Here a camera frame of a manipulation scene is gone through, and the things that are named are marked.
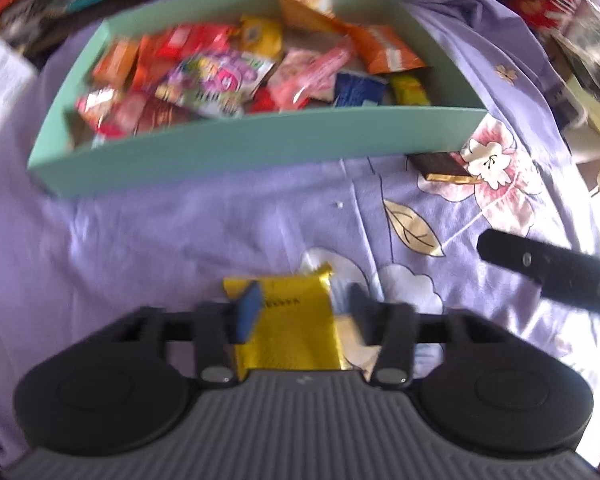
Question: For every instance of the purple floral blanket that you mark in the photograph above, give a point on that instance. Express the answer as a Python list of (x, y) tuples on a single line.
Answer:
[(180, 240)]

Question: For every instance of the mint green cardboard box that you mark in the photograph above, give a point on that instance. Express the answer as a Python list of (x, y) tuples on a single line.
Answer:
[(260, 150)]

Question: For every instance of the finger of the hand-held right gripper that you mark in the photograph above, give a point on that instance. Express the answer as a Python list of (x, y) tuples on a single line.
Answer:
[(555, 275)]

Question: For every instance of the purple grape candy packet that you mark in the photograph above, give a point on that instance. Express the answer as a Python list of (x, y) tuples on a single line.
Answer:
[(215, 82)]

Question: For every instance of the gold foil snack packet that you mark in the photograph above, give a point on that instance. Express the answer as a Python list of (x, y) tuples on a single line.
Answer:
[(292, 330)]

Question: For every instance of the white instruction sheet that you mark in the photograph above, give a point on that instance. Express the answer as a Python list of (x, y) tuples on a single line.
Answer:
[(2, 75)]

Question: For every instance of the dark brown chocolate packet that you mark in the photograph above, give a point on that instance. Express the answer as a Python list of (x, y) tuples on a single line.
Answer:
[(445, 167)]

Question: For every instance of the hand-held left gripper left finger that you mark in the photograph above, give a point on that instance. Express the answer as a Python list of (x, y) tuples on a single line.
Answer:
[(250, 312)]

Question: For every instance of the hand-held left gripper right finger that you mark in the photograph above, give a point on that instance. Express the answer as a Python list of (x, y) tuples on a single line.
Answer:
[(362, 315)]

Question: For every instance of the orange chip bag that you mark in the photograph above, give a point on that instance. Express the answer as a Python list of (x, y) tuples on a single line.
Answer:
[(387, 50)]

